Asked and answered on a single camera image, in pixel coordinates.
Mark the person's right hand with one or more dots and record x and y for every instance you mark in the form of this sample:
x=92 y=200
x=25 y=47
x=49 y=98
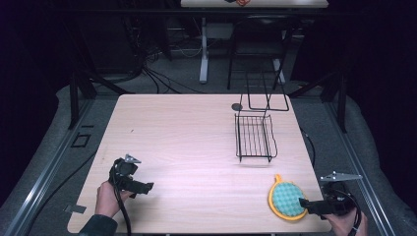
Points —
x=344 y=224

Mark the black metal stand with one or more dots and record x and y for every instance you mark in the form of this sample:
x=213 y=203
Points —
x=341 y=98
x=78 y=91

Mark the black tape square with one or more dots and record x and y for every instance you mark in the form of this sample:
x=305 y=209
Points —
x=81 y=140

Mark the round green yellow sponge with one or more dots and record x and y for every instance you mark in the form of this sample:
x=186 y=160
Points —
x=287 y=198

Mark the grey tape piece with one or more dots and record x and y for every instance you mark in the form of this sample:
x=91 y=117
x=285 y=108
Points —
x=75 y=208

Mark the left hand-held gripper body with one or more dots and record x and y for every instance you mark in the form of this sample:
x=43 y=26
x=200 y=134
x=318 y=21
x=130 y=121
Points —
x=124 y=173

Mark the black round suction cup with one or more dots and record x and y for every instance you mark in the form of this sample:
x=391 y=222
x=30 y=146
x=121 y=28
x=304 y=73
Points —
x=236 y=106

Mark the white desk with legs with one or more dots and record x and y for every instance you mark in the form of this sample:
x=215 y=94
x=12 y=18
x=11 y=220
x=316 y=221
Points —
x=204 y=49

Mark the black chair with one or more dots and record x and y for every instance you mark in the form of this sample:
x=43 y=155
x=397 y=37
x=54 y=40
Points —
x=259 y=36

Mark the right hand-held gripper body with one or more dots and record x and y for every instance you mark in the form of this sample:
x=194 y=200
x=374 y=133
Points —
x=339 y=196

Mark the orange object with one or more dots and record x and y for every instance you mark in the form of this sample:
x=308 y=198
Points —
x=238 y=2

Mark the person's left hand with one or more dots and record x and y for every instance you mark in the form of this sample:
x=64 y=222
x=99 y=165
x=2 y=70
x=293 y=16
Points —
x=106 y=200

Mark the aluminium rail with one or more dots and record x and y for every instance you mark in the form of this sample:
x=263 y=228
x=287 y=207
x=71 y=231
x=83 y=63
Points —
x=355 y=164
x=42 y=178

